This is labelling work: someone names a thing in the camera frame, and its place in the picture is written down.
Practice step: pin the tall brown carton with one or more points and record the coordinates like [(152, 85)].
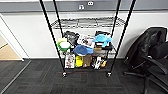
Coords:
[(87, 60)]

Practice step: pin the small orange toy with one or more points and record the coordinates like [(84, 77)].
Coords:
[(104, 64)]

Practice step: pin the black and white package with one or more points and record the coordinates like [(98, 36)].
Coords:
[(96, 62)]

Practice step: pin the yellow package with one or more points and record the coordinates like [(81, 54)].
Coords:
[(79, 61)]

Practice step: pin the red and white package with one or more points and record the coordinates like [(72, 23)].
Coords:
[(69, 61)]

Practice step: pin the plain black bag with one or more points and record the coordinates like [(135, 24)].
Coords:
[(70, 37)]

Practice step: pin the white wall socket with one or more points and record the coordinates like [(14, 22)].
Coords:
[(90, 3), (81, 6)]

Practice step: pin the grey wall rail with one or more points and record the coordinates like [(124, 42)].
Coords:
[(20, 6)]

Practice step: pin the dark blue plush toy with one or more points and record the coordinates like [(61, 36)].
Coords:
[(83, 50)]

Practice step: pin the black office chair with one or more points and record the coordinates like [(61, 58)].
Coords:
[(150, 50)]

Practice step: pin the white printed box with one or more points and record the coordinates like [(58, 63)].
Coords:
[(86, 40)]

